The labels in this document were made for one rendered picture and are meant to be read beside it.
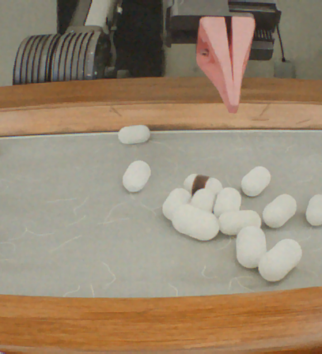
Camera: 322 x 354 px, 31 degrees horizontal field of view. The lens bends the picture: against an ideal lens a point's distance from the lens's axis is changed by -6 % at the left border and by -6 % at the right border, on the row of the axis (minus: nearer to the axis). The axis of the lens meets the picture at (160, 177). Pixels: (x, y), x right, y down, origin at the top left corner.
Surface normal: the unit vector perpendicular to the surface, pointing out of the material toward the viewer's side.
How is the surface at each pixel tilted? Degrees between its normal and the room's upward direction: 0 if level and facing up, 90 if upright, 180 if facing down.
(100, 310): 0
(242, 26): 61
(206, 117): 45
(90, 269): 0
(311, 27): 90
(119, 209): 0
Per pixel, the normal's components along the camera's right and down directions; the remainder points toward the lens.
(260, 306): -0.01, -0.89
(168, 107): 0.01, -0.31
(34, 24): 0.07, 0.44
